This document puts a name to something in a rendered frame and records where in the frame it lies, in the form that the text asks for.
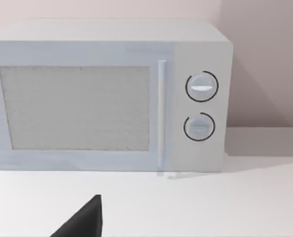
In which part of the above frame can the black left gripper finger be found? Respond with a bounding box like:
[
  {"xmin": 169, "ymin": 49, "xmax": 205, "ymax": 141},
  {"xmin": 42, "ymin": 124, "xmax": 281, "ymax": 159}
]
[{"xmin": 49, "ymin": 194, "xmax": 104, "ymax": 237}]

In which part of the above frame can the pale microwave oven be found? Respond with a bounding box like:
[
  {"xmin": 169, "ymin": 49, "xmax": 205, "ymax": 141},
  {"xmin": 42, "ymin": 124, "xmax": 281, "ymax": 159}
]
[{"xmin": 0, "ymin": 17, "xmax": 234, "ymax": 174}]

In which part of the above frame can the small pale microwave knob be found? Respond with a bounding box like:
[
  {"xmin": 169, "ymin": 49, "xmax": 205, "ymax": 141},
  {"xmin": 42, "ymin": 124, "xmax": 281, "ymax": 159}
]
[{"xmin": 187, "ymin": 116, "xmax": 211, "ymax": 139}]

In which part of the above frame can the pale microwave door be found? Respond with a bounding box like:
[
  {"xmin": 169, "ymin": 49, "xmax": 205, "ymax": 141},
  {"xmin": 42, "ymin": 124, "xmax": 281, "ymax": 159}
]
[{"xmin": 0, "ymin": 40, "xmax": 176, "ymax": 172}]

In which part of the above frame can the large pale microwave knob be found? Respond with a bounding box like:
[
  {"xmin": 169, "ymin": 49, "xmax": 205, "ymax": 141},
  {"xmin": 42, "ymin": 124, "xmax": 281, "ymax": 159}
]
[{"xmin": 187, "ymin": 75, "xmax": 215, "ymax": 98}]

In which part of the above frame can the pale microwave door handle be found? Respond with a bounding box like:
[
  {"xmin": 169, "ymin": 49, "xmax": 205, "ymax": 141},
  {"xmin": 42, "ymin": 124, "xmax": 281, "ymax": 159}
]
[{"xmin": 157, "ymin": 59, "xmax": 167, "ymax": 177}]

